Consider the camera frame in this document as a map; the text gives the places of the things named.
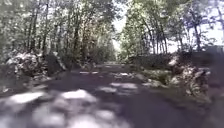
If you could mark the leaf-covered earth bank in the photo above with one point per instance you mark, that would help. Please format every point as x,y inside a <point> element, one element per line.
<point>26,66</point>
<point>186,76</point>

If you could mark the wood of trees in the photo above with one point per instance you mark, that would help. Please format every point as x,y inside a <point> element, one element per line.
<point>66,30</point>

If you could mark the grey asphalt path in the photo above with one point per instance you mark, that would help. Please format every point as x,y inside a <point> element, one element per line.
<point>133,106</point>

